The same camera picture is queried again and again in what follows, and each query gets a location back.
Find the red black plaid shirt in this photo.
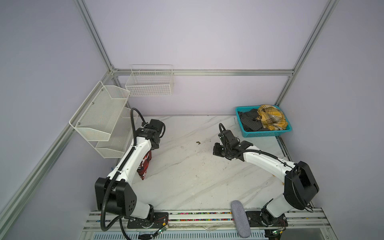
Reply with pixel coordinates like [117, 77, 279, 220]
[137, 151, 152, 180]

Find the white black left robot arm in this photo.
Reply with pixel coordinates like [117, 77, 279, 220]
[95, 119, 166, 231]

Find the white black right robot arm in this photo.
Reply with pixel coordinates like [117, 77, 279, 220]
[213, 128, 320, 227]

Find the dark grey shirt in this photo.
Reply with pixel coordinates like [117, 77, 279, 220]
[238, 109, 269, 132]

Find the white mesh lower shelf bin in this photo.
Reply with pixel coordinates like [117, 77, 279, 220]
[95, 108, 133, 159]

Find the white mesh shelf bin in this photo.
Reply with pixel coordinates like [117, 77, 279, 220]
[95, 108, 133, 159]
[69, 82, 130, 142]

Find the teal plastic basket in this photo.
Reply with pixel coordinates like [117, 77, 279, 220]
[236, 106, 293, 138]

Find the yellow plaid shirt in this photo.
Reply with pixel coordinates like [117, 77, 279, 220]
[257, 105, 288, 131]

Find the white mesh upper shelf bin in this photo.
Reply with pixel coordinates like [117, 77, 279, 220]
[69, 82, 130, 142]

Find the grey foam microphone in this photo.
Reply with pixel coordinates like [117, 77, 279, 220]
[231, 200, 251, 238]

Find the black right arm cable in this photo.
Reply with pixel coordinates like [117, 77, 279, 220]
[218, 122, 296, 169]

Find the white wire wall basket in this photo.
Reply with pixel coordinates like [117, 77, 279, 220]
[125, 65, 174, 97]

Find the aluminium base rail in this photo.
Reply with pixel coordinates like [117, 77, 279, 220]
[80, 208, 337, 240]

